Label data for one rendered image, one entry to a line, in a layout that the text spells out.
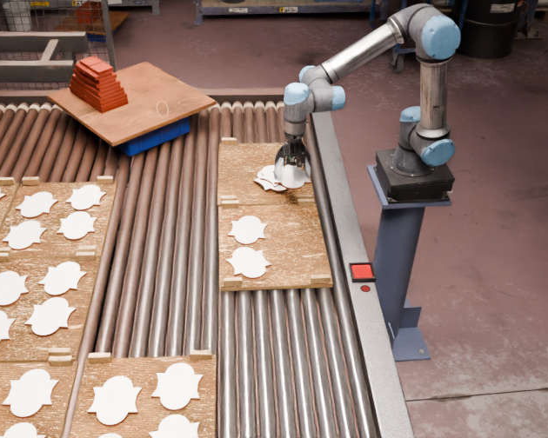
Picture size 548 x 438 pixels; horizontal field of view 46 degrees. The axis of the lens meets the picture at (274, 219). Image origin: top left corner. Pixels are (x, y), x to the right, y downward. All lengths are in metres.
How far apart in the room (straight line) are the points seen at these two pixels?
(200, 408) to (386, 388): 0.49
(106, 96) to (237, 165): 0.60
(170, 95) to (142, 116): 0.20
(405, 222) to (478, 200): 1.56
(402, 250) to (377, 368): 0.96
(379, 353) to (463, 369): 1.28
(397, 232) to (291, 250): 0.66
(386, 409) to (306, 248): 0.63
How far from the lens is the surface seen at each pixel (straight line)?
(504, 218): 4.03
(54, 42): 3.47
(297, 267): 2.05
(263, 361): 1.81
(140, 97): 2.78
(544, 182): 4.44
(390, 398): 1.78
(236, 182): 2.40
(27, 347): 1.92
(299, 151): 2.11
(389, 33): 2.19
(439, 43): 2.08
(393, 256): 2.72
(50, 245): 2.22
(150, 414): 1.70
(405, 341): 3.13
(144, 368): 1.79
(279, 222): 2.21
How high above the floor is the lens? 2.32
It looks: 39 degrees down
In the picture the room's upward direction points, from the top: 2 degrees clockwise
